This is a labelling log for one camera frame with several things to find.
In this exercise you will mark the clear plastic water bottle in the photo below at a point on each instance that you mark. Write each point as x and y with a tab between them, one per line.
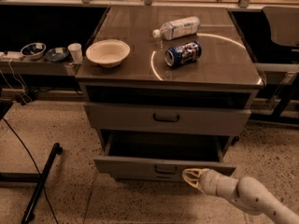
178	28

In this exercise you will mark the white paper bowl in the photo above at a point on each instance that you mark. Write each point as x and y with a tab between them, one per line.
108	53

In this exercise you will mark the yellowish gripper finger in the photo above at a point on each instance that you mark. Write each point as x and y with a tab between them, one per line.
193	176

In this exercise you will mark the blue soda can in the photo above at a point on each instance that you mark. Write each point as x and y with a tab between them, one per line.
182	54

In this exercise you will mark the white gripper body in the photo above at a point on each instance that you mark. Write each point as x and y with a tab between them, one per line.
207	181

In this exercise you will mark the white bowl with dark contents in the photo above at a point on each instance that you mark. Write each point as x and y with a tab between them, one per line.
33	51

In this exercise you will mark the grey drawer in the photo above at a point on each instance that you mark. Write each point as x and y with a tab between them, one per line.
167	119
160	156

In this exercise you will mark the grey drawer cabinet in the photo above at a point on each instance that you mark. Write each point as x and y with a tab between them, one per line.
188	77

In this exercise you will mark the white power strip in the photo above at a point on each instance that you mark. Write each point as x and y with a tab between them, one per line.
11	55

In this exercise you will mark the dark office chair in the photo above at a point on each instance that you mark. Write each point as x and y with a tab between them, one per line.
283	28

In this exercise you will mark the black stand leg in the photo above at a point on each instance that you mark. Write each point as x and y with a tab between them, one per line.
39	179

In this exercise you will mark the dark blue small bowl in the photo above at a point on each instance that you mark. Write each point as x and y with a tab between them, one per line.
56	54

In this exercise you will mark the white paper cup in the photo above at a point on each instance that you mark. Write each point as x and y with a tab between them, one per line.
76	52

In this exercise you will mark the grey side shelf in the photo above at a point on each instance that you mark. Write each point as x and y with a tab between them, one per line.
40	67

